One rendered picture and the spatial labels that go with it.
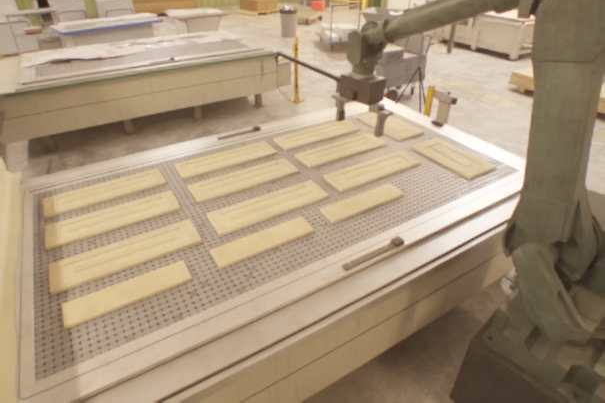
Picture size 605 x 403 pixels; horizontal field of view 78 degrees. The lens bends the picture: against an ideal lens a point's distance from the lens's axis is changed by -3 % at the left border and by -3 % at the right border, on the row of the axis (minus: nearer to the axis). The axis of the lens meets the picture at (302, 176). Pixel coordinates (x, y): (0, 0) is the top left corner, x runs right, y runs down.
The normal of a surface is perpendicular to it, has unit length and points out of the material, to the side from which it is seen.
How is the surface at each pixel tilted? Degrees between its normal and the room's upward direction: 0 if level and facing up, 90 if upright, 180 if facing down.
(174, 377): 0
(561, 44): 90
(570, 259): 90
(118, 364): 0
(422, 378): 0
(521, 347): 90
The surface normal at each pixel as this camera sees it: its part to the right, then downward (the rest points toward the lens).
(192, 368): 0.00, -0.86
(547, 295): -0.75, 0.34
